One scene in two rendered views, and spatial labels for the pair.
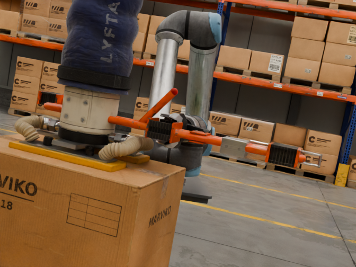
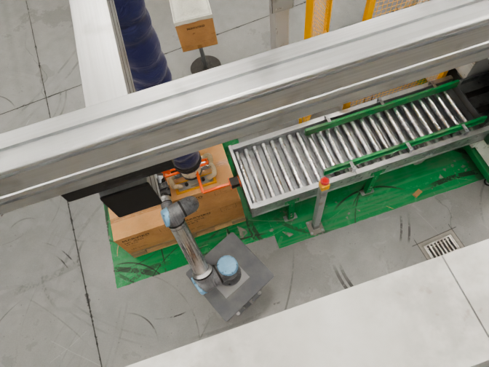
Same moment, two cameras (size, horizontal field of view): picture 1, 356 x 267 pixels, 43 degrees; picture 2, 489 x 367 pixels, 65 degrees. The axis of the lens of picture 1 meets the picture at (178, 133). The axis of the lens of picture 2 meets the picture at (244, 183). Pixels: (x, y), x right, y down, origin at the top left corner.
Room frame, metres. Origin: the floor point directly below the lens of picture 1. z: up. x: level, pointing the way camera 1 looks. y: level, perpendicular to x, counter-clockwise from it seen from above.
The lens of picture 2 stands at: (3.00, 0.01, 3.70)
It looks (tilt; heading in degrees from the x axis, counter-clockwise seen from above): 63 degrees down; 156
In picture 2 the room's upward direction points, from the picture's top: 12 degrees counter-clockwise
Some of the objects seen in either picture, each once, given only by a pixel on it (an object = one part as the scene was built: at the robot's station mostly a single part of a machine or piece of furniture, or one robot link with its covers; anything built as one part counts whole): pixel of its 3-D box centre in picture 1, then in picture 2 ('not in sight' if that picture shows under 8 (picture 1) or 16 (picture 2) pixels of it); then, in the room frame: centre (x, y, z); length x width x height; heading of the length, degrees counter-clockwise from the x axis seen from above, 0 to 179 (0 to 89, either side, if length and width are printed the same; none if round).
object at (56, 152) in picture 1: (68, 150); not in sight; (1.31, 0.31, 0.97); 0.34 x 0.10 x 0.05; 73
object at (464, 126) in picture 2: not in sight; (407, 148); (2.17, 2.05, 0.60); 1.60 x 0.10 x 0.09; 73
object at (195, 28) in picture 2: not in sight; (192, 15); (-0.39, 1.31, 0.82); 0.60 x 0.40 x 0.40; 158
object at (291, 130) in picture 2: not in sight; (342, 116); (1.50, 1.87, 0.50); 2.31 x 0.05 x 0.19; 73
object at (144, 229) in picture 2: not in sight; (171, 183); (1.00, 0.11, 0.34); 1.20 x 1.00 x 0.40; 73
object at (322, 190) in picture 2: not in sight; (319, 207); (2.13, 1.07, 0.50); 0.07 x 0.07 x 1.00; 73
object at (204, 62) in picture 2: not in sight; (201, 49); (-0.39, 1.31, 0.31); 0.40 x 0.40 x 0.62
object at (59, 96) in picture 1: (53, 99); (234, 182); (1.73, 0.49, 1.07); 0.09 x 0.08 x 0.05; 163
